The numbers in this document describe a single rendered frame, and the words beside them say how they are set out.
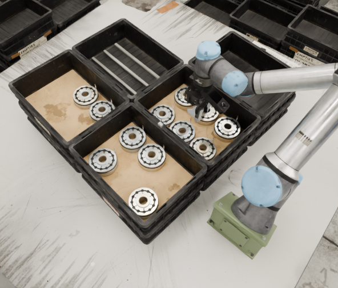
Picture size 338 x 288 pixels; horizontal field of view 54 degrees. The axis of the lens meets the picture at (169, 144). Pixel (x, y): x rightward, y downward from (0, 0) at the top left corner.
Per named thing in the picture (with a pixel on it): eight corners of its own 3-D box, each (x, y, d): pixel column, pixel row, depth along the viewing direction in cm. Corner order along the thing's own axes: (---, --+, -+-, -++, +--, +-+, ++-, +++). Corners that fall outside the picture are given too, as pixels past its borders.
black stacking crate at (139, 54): (183, 82, 149) (185, 63, 139) (133, 118, 137) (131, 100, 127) (125, 38, 163) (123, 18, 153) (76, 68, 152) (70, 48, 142)
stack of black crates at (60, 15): (81, 19, 271) (71, -20, 243) (108, 35, 262) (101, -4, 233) (43, 46, 254) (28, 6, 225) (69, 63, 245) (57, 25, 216)
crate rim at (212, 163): (261, 122, 126) (263, 118, 124) (209, 170, 114) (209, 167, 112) (185, 66, 140) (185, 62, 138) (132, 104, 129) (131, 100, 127)
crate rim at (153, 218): (208, 170, 114) (209, 167, 112) (144, 230, 103) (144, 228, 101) (132, 104, 129) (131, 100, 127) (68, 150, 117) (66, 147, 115)
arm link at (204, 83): (220, 70, 114) (206, 84, 110) (218, 79, 118) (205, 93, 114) (202, 60, 116) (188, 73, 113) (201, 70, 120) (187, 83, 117)
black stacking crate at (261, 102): (296, 96, 146) (306, 78, 136) (255, 135, 134) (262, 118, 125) (227, 50, 160) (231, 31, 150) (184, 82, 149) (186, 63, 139)
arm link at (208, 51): (209, 59, 101) (191, 44, 104) (205, 84, 110) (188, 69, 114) (228, 48, 104) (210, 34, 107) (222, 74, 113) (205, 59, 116)
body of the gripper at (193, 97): (194, 90, 130) (198, 67, 120) (213, 100, 128) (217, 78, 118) (183, 101, 127) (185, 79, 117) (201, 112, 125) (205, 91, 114)
